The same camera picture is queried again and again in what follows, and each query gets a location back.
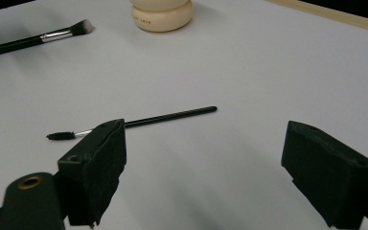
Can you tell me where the white board sheet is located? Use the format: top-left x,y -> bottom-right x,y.
0,0 -> 368,230

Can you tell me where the wooden table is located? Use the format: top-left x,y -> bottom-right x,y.
264,0 -> 368,35

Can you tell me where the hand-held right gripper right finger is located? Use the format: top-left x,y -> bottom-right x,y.
281,120 -> 368,230

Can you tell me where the cream ribbed brush holder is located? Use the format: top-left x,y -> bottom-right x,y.
129,0 -> 195,34

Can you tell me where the black spoolie brush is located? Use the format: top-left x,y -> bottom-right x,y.
46,105 -> 219,142

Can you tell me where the dark spoon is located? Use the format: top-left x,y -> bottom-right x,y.
0,18 -> 95,57

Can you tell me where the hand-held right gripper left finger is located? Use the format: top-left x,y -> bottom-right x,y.
57,118 -> 127,229

